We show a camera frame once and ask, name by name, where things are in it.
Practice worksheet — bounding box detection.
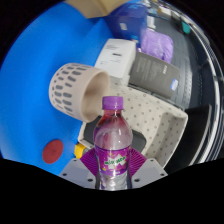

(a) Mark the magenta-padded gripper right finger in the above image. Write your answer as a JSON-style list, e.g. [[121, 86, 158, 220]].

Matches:
[[126, 147, 169, 189]]

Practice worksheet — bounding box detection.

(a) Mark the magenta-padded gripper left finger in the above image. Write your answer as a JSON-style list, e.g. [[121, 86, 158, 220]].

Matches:
[[59, 148, 101, 189]]

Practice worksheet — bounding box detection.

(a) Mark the clear purple-labelled drink bottle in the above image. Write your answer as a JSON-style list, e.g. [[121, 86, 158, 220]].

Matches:
[[92, 95, 134, 191]]

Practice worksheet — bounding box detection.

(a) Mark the yellow multimeter with leads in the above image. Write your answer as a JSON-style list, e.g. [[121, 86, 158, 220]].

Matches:
[[73, 143, 88, 160]]

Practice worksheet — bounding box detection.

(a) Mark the flat round red coaster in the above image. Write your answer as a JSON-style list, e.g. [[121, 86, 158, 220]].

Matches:
[[41, 139, 65, 165]]

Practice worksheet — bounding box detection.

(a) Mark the black zip pouch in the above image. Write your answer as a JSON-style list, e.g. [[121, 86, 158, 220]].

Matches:
[[83, 114, 147, 153]]

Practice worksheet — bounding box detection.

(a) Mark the beige dotted storage bin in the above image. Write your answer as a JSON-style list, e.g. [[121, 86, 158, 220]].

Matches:
[[77, 78, 189, 168]]

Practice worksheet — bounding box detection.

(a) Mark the beige patterned cup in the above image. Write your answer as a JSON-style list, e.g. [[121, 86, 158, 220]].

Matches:
[[48, 62, 111, 123]]

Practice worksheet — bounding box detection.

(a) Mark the dark grey flat box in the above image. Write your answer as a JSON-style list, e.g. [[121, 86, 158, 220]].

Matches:
[[128, 51, 181, 100]]

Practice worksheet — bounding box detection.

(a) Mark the white product box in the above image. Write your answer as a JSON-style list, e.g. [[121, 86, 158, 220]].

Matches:
[[94, 38, 138, 84]]

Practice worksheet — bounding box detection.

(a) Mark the purple plastic bag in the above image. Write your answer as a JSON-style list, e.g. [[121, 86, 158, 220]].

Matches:
[[139, 28, 175, 64]]

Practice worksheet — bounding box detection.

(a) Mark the teal device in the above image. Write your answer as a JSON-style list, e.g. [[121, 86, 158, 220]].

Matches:
[[181, 22, 192, 34]]

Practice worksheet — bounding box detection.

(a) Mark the blue product box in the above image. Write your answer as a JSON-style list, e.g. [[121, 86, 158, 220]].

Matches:
[[103, 2, 149, 48]]

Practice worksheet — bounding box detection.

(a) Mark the brown cardboard box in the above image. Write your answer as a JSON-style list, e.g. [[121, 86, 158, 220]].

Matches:
[[64, 0, 129, 19]]

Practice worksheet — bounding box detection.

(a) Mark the black wall shelf unit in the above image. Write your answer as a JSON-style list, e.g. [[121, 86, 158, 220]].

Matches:
[[181, 19, 224, 166]]

